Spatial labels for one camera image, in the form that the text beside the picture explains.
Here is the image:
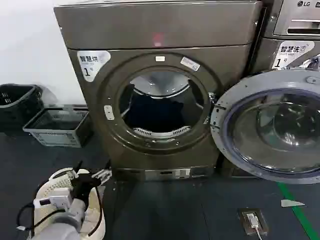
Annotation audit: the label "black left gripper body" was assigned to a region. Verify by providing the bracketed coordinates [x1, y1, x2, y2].
[70, 172, 99, 201]

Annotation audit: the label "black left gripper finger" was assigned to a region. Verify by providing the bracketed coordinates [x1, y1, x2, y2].
[91, 159, 113, 181]
[66, 160, 83, 180]

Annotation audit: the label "white perforated laundry basket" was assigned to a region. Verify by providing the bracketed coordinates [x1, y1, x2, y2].
[32, 167, 107, 240]

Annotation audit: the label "grey plastic crate basket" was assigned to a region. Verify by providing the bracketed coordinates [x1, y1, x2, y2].
[22, 105, 90, 148]

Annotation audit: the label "dark clothes in drum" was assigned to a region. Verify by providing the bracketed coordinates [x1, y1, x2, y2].
[124, 94, 205, 131]

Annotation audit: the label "black plastic basket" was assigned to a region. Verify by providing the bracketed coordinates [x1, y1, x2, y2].
[0, 83, 45, 137]

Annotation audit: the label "grey front-loading dryer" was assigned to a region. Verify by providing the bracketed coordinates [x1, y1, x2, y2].
[53, 0, 264, 183]

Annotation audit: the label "metal floor socket box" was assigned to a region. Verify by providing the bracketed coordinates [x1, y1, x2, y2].
[236, 207, 269, 236]

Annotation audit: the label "round glass dryer door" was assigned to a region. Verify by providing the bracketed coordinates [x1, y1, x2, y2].
[209, 66, 320, 185]

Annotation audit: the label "white triangular floor piece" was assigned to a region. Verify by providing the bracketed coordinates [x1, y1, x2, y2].
[280, 198, 306, 208]

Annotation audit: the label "green floor tape strip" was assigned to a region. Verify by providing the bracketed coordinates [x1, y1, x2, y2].
[276, 180, 320, 240]

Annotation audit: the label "grey washing machine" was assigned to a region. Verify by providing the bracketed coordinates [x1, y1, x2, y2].
[259, 36, 320, 179]

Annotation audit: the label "grey stacked machine with drawer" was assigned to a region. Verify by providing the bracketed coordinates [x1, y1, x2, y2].
[262, 0, 320, 39]

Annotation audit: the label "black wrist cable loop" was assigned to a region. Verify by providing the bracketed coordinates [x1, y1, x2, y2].
[87, 183, 104, 236]
[15, 201, 66, 237]

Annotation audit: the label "white plug with cable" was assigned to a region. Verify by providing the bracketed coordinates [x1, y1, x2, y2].
[245, 211, 264, 240]

